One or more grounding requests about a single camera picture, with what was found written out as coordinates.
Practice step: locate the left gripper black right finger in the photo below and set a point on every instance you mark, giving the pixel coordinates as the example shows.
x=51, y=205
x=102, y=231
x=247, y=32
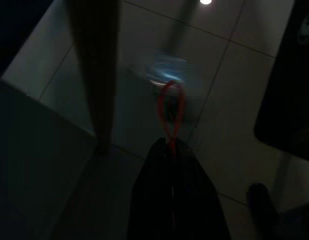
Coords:
x=194, y=200

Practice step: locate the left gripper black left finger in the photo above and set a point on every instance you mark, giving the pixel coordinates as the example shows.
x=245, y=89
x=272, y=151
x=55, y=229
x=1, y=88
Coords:
x=152, y=195

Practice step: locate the black robot foot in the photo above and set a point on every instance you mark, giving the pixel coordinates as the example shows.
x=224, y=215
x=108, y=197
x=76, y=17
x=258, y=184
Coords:
x=258, y=197

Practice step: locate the wooden table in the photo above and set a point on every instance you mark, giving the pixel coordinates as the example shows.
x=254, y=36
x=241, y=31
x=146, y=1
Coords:
x=94, y=75

